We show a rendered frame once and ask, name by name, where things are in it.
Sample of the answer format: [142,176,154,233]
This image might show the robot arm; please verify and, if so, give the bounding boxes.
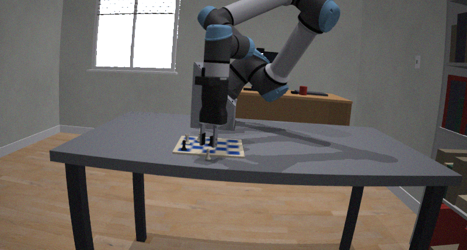
[197,0,340,102]

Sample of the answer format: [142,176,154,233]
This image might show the blue and cream chessboard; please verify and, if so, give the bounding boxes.
[172,136,245,158]

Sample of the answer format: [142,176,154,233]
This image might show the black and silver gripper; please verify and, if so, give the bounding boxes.
[195,62,229,148]

